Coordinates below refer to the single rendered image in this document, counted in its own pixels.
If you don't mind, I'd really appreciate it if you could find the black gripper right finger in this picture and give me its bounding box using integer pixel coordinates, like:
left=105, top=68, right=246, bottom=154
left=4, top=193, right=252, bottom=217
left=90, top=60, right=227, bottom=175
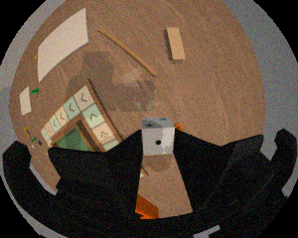
left=173, top=128, right=264, bottom=211

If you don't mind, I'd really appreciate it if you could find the white die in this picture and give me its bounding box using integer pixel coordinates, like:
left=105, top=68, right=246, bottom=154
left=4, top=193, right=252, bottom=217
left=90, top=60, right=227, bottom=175
left=141, top=116, right=176, bottom=155

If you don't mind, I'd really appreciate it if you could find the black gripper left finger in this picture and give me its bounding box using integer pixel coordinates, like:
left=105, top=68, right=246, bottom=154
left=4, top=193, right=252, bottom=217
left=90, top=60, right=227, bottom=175
left=47, top=130, right=144, bottom=219

